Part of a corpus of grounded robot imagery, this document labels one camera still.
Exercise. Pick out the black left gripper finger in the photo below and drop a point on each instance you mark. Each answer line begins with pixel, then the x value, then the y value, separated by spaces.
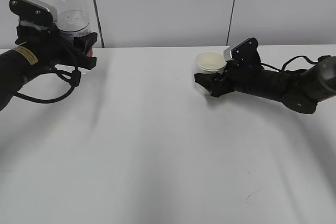
pixel 86 43
pixel 86 61

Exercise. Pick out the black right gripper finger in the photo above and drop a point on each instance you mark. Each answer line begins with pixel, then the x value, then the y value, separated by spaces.
pixel 210 82

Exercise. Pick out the white paper cup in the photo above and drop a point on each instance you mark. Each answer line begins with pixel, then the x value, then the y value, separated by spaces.
pixel 209 62

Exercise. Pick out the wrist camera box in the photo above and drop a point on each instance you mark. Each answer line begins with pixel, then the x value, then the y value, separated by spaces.
pixel 35 11
pixel 244 54

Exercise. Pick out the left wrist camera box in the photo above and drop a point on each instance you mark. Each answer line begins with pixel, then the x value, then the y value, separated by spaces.
pixel 35 11

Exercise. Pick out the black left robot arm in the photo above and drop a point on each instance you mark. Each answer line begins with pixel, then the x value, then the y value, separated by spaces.
pixel 21 64

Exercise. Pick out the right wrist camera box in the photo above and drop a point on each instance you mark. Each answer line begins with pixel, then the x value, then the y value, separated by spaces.
pixel 244 54

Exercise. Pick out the clear plastic water bottle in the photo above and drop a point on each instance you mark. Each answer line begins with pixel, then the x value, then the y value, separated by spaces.
pixel 73 19

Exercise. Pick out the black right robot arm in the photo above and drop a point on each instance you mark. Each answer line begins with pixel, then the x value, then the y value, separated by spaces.
pixel 300 90

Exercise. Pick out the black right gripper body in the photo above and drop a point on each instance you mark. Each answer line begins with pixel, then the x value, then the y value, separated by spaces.
pixel 232 77

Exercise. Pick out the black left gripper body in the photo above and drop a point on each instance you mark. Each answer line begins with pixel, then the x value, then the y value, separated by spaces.
pixel 51 47

